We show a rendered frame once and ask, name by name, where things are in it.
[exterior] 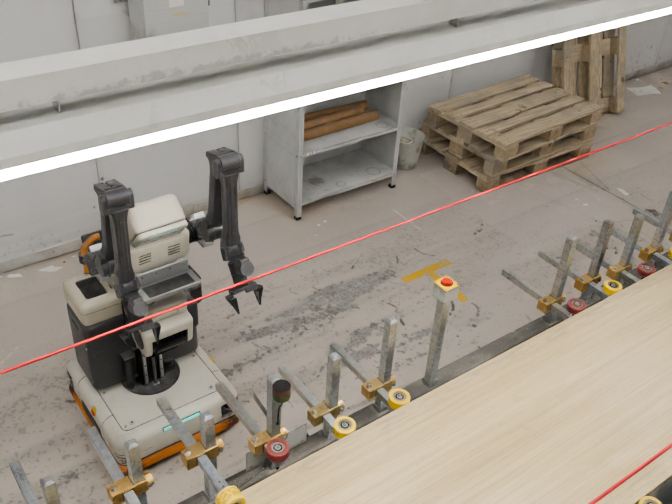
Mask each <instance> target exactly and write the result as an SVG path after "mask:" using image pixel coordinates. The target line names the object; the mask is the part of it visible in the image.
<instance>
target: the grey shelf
mask: <svg viewBox="0 0 672 504"><path fill-rule="evenodd" d="M331 5H336V0H264V17H269V16H274V15H280V14H286V13H291V12H297V11H303V10H308V9H314V8H320V7H326V6H331ZM406 83H407V80H403V81H399V82H395V83H391V84H387V85H383V86H379V87H375V88H371V89H367V90H363V91H359V92H355V93H351V94H347V95H343V96H339V97H335V98H331V99H327V100H323V101H319V102H315V103H311V104H307V105H303V106H299V107H295V108H291V109H287V110H283V111H279V112H275V113H271V114H267V115H264V193H265V194H266V195H268V194H271V191H270V190H269V188H271V189H272V190H273V191H274V192H275V193H277V194H278V195H279V196H280V197H281V198H283V199H284V200H285V201H286V202H287V203H288V204H290V205H291V206H292V207H293V208H294V219H295V220H296V221H297V220H300V219H301V207H302V206H303V205H306V204H309V203H312V202H314V201H316V200H319V199H321V198H324V197H327V196H332V195H336V194H339V193H343V192H346V191H349V190H352V189H355V188H358V187H361V186H364V185H367V184H370V183H373V182H376V181H379V180H382V179H385V178H388V177H391V176H392V183H390V184H388V187H390V188H391V189H392V188H395V186H396V185H395V180H396V171H397V162H398V153H399V144H400V135H401V127H402V118H403V109H404V100H405V91H406ZM361 95H362V99H361ZM368 95H369V97H368ZM363 100H366V101H367V102H368V109H366V110H365V112H367V111H370V110H374V109H376V110H378V112H379V119H378V120H374V121H371V122H367V123H364V124H361V125H357V126H354V127H351V128H347V129H344V130H340V131H337V132H334V133H330V134H327V135H324V136H320V137H317V138H313V139H310V140H307V141H304V114H307V113H312V112H316V111H320V110H324V109H329V108H333V107H337V106H341V105H346V104H350V103H354V102H359V101H363ZM296 123H297V128H296ZM301 129H302V130H301ZM301 132H302V133H301ZM301 135H302V136H301ZM301 140H302V141H301ZM364 143H365V145H364ZM357 147H358V149H357ZM362 148H363V149H362ZM294 205H295V206H294ZM299 207H300V208H299Z"/></svg>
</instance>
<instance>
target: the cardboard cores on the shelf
mask: <svg viewBox="0 0 672 504"><path fill-rule="evenodd" d="M366 109H368V102H367V101H366V100H363V101H359V102H354V103H350V104H346V105H341V106H337V107H333V108H329V109H324V110H320V111H316V112H312V113H307V114H304V141H307V140H310V139H313V138H317V137H320V136H324V135H327V134H330V133H334V132H337V131H340V130H344V129H347V128H351V127H354V126H357V125H361V124H364V123H367V122H371V121H374V120H378V119H379V112H378V110H376V109H374V110H370V111H367V112H365V110H366Z"/></svg>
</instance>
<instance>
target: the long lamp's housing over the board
mask: <svg viewBox="0 0 672 504"><path fill-rule="evenodd" d="M670 7H672V0H542V1H538V2H533V3H528V4H523V5H518V6H513V7H509V8H504V9H499V10H494V11H489V12H484V13H479V14H475V15H470V16H465V17H460V18H459V25H458V27H455V26H453V25H451V24H448V22H449V20H446V21H441V22H436V23H431V24H426V25H421V26H417V27H412V28H407V29H402V30H397V31H392V32H388V33H383V34H378V35H373V36H368V37H363V38H359V39H354V40H349V41H344V42H339V43H334V44H330V45H325V46H320V47H315V48H310V49H305V50H300V51H296V52H291V53H286V54H281V55H276V56H271V57H267V58H262V59H257V60H252V61H247V62H242V63H238V64H233V65H228V66H223V67H218V68H213V69H209V70H204V71H199V72H194V73H189V74H184V75H180V76H175V77H170V78H165V79H160V80H155V81H151V82H146V83H141V84H136V85H131V86H126V87H121V88H117V89H112V90H107V91H102V92H97V93H92V94H88V95H83V96H78V97H73V98H68V99H63V100H59V103H60V109H61V113H59V112H58V111H57V110H56V109H55V108H54V107H53V104H52V102H49V103H44V104H39V105H34V106H30V107H25V108H20V109H15V110H10V111H5V112H1V113H0V171H1V170H5V169H9V168H14V167H18V166H22V165H26V164H30V163H34V162H38V161H42V160H46V159H50V158H55V157H59V156H63V155H67V154H71V153H75V152H79V151H83V150H87V149H91V148H96V147H100V146H104V145H108V144H112V143H116V142H120V141H124V140H128V139H133V138H137V137H141V136H145V135H149V134H153V133H157V132H161V131H165V130H169V129H174V128H178V127H182V126H186V125H190V124H194V123H198V122H202V121H206V120H210V119H215V118H219V117H223V116H227V115H231V114H235V113H239V112H243V111H247V110H251V109H256V108H260V107H264V106H268V105H272V104H276V103H280V102H284V101H288V100H292V99H297V98H301V97H305V96H309V95H313V94H317V93H321V92H325V91H329V90H333V89H338V88H342V87H346V86H350V85H354V84H358V83H362V82H366V81H370V80H375V79H379V78H383V77H387V76H391V75H395V74H399V73H403V72H407V71H411V70H416V69H420V68H424V67H428V66H432V65H436V64H440V63H444V62H448V61H452V60H457V59H461V58H465V57H469V56H473V55H477V54H481V53H485V52H489V51H493V50H498V49H502V48H506V47H510V46H514V45H518V44H522V43H526V42H530V41H534V40H539V39H543V38H547V37H551V36H555V35H559V34H563V33H567V32H571V31H576V30H580V29H584V28H588V27H592V26H596V25H600V24H604V23H608V22H612V21H617V20H621V19H625V18H629V17H633V16H637V15H641V14H645V13H649V12H653V11H658V10H662V9H666V8H670Z"/></svg>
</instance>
